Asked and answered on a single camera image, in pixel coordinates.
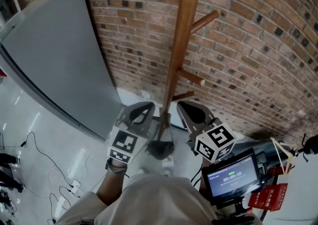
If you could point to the white wall socket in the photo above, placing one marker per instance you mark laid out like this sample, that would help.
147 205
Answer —
145 94

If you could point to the wooden coat rack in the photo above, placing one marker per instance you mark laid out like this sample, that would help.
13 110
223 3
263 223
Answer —
182 32

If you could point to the black handheld monitor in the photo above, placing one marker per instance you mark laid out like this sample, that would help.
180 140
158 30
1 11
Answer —
233 176

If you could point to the person's left forearm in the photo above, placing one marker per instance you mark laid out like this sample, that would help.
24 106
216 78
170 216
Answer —
110 186

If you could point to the white power strip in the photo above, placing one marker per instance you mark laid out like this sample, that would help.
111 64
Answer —
74 188

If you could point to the person's beige shirt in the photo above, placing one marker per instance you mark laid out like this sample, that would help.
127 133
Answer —
149 201

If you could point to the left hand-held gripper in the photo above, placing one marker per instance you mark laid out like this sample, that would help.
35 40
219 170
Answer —
124 144

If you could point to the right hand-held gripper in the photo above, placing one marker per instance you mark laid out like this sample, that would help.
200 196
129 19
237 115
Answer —
216 142

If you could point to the white metal cabinet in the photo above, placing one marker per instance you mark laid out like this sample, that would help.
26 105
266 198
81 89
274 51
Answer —
59 57

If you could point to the red fire equipment box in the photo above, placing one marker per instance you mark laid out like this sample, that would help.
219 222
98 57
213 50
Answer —
269 198

